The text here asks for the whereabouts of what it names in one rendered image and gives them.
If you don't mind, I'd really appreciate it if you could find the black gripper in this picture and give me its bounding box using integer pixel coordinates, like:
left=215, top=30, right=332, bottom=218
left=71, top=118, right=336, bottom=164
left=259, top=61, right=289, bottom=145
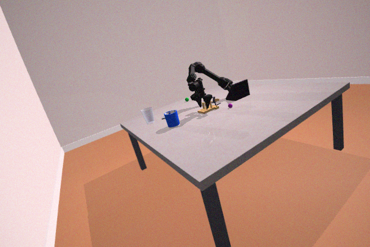
left=196, top=87, right=213, bottom=108

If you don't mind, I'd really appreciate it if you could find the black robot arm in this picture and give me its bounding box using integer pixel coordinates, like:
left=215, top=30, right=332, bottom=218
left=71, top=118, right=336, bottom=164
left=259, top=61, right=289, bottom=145
left=187, top=62, right=233, bottom=101

